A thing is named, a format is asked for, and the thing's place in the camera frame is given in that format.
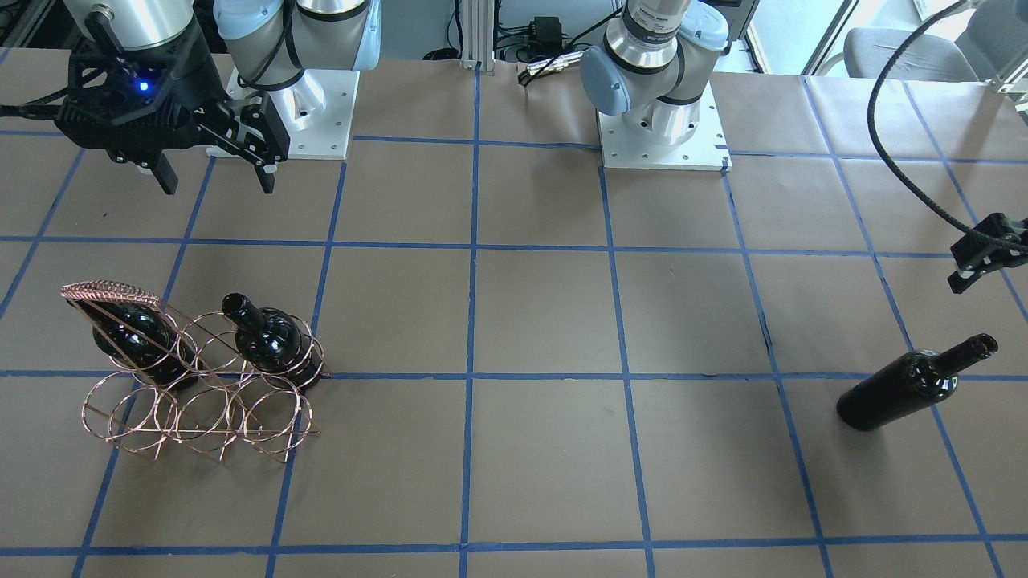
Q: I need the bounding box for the aluminium frame post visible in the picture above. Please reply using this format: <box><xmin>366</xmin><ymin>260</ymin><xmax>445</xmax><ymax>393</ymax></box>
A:
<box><xmin>458</xmin><ymin>0</ymin><xmax>495</xmax><ymax>75</ymax></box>

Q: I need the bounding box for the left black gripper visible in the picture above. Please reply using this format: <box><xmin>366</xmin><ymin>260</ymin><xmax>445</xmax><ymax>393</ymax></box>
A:
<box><xmin>948</xmin><ymin>213</ymin><xmax>1027</xmax><ymax>294</ymax></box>

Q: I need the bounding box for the dark bottle in rack end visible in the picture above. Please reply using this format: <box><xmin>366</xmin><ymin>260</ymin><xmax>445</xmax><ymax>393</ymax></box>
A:
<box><xmin>221</xmin><ymin>293</ymin><xmax>322</xmax><ymax>393</ymax></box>

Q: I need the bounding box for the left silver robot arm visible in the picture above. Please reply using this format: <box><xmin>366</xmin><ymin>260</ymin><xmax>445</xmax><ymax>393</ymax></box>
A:
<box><xmin>579</xmin><ymin>1</ymin><xmax>1026</xmax><ymax>294</ymax></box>

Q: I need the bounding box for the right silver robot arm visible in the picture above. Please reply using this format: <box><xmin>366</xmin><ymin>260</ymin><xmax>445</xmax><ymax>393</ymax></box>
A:
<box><xmin>51</xmin><ymin>1</ymin><xmax>381</xmax><ymax>194</ymax></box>

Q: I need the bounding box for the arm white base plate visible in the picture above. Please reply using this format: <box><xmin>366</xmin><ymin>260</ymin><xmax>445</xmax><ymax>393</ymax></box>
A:
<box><xmin>269</xmin><ymin>69</ymin><xmax>361</xmax><ymax>160</ymax></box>
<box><xmin>596</xmin><ymin>83</ymin><xmax>733</xmax><ymax>172</ymax></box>

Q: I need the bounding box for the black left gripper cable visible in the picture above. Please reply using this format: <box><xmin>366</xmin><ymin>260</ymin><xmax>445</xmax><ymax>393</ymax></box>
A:
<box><xmin>867</xmin><ymin>0</ymin><xmax>1005</xmax><ymax>238</ymax></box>

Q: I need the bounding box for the grey office chair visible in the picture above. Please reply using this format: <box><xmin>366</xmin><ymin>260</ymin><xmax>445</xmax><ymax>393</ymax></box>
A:
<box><xmin>843</xmin><ymin>1</ymin><xmax>1026</xmax><ymax>82</ymax></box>

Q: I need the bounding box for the copper wire wine rack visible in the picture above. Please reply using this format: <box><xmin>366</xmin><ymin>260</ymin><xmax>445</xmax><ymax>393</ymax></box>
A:
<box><xmin>61</xmin><ymin>279</ymin><xmax>329</xmax><ymax>463</ymax></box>

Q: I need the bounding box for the dark bottle under rack handle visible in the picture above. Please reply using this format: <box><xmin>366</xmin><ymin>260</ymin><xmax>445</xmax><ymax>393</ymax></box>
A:
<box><xmin>67</xmin><ymin>299</ymin><xmax>198</xmax><ymax>390</ymax></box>

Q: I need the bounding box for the dark wine bottle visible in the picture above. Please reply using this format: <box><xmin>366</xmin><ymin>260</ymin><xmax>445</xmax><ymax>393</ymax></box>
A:
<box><xmin>834</xmin><ymin>333</ymin><xmax>999</xmax><ymax>432</ymax></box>

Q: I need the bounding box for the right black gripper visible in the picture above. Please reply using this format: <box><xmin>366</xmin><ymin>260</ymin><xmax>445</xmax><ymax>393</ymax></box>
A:
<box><xmin>54</xmin><ymin>16</ymin><xmax>291</xmax><ymax>195</ymax></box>

